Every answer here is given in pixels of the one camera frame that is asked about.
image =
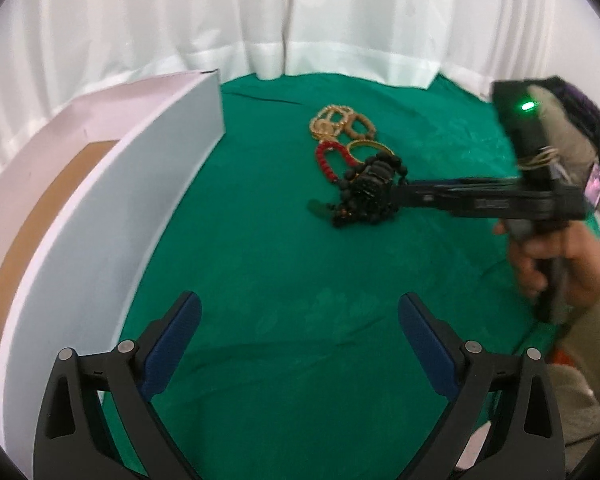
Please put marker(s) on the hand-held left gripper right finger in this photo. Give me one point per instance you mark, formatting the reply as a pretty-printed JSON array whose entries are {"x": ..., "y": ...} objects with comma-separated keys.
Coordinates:
[{"x": 425, "y": 340}]

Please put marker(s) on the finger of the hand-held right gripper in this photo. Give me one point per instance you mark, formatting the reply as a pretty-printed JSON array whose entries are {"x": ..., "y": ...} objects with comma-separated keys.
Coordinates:
[{"x": 425, "y": 196}]

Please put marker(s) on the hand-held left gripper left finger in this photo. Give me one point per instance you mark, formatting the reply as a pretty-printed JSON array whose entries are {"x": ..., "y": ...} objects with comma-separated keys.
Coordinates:
[{"x": 175, "y": 335}]

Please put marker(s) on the gold bangle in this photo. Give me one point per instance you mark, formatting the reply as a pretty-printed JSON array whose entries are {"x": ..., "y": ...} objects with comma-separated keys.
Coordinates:
[{"x": 370, "y": 143}]

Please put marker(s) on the jade bangle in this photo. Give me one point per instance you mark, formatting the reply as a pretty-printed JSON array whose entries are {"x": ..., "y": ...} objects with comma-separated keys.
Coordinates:
[{"x": 320, "y": 208}]

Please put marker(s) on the white cardboard box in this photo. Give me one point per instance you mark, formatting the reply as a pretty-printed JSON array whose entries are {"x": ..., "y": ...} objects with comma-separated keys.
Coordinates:
[{"x": 130, "y": 210}]

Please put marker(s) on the person's right forearm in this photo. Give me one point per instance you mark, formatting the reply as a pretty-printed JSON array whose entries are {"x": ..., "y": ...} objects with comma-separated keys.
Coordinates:
[{"x": 590, "y": 350}]

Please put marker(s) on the person's right hand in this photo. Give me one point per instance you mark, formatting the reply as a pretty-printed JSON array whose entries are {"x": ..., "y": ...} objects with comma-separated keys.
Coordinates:
[{"x": 526, "y": 262}]

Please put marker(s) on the white curtain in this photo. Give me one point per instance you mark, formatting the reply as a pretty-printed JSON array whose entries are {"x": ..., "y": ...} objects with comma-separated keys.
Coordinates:
[{"x": 230, "y": 20}]

